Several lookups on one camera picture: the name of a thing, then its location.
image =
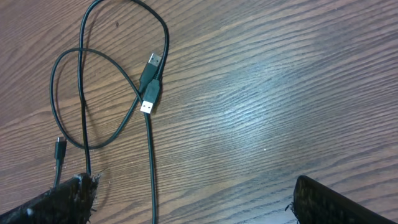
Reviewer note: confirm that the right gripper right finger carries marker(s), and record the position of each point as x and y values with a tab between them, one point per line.
314	203

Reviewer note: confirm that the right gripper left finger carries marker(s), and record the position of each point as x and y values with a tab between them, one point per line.
69	202

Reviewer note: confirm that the black USB cable long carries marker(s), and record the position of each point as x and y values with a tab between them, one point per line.
148	96

